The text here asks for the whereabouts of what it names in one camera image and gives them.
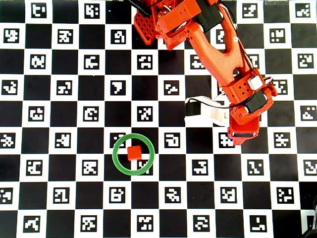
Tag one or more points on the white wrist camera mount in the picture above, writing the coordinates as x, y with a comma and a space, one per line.
210, 114

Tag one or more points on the red gripper black motor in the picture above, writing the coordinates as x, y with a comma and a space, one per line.
243, 134

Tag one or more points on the clear tape strip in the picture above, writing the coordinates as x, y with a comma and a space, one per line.
276, 2

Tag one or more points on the red cube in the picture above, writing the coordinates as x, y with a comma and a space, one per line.
134, 153

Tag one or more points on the red perforated robot base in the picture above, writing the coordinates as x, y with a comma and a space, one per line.
146, 27

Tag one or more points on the red robot arm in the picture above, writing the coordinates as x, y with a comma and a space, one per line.
213, 54

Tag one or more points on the black white checkerboard marker mat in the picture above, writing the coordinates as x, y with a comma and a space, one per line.
37, 86

